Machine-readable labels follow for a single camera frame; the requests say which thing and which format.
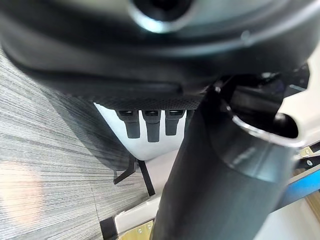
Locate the light wooden board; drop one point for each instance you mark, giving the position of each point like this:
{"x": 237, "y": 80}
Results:
{"x": 140, "y": 231}
{"x": 310, "y": 153}

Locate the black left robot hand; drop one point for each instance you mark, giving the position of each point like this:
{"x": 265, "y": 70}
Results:
{"x": 155, "y": 65}

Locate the blue bar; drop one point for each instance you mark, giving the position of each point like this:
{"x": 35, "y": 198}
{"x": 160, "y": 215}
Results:
{"x": 297, "y": 191}

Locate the white panel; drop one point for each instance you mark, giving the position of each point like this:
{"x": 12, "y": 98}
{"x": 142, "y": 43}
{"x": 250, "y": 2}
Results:
{"x": 135, "y": 211}

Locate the white plastic shell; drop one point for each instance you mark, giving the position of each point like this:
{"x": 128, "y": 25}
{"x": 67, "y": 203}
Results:
{"x": 308, "y": 107}

